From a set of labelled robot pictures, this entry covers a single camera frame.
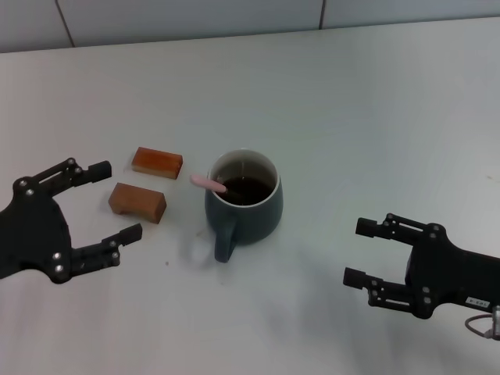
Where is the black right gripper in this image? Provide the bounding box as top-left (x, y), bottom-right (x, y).
top-left (343, 212), bottom-right (500, 320)

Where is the pink handled metal spoon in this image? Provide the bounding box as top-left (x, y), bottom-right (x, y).
top-left (189, 174), bottom-right (229, 195)

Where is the dark coffee liquid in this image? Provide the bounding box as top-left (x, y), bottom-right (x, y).
top-left (218, 176), bottom-right (277, 206)

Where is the grey ceramic cup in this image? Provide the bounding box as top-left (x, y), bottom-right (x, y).
top-left (204, 147), bottom-right (283, 263)

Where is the grey right gripper cable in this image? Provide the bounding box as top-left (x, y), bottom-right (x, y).
top-left (463, 314), bottom-right (497, 339)

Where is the light brown arched wooden block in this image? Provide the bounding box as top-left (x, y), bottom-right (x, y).
top-left (108, 182), bottom-right (167, 225)

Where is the reddish brown wooden block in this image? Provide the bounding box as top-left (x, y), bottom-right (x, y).
top-left (131, 146), bottom-right (184, 180)

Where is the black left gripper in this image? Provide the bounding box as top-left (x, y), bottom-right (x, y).
top-left (0, 157), bottom-right (144, 284)

